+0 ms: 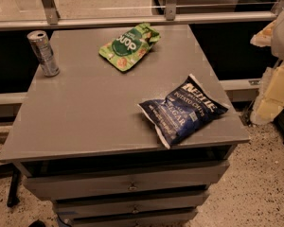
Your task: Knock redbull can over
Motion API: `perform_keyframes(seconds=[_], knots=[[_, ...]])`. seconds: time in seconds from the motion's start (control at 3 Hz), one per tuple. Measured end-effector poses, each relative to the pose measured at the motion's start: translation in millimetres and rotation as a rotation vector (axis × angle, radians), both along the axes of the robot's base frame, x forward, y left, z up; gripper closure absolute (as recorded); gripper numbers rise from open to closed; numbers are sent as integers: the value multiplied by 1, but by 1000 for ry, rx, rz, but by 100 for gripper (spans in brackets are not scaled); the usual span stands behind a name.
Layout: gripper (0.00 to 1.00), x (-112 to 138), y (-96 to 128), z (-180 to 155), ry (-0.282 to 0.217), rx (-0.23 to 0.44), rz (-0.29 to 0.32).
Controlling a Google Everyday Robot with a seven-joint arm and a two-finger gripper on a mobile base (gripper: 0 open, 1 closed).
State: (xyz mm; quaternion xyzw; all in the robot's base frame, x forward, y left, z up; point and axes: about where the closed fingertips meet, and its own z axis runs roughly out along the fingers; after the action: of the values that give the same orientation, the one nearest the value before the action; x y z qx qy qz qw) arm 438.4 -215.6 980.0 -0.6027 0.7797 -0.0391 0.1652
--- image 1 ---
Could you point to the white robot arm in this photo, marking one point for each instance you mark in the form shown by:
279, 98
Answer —
270, 100

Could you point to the grey drawer cabinet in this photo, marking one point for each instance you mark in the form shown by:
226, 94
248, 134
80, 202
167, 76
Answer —
82, 142

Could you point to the blue potato chips bag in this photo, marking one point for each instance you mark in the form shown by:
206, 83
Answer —
182, 112

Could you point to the metal railing frame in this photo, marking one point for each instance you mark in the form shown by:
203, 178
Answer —
63, 14

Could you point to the silver redbull can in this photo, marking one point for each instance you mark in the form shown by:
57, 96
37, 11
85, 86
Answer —
42, 48

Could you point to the green snack bag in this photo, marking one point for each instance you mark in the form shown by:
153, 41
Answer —
129, 48

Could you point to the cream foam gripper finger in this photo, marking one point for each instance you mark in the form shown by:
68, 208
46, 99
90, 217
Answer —
270, 100

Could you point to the black stand leg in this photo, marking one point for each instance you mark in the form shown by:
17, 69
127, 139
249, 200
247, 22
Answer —
12, 197

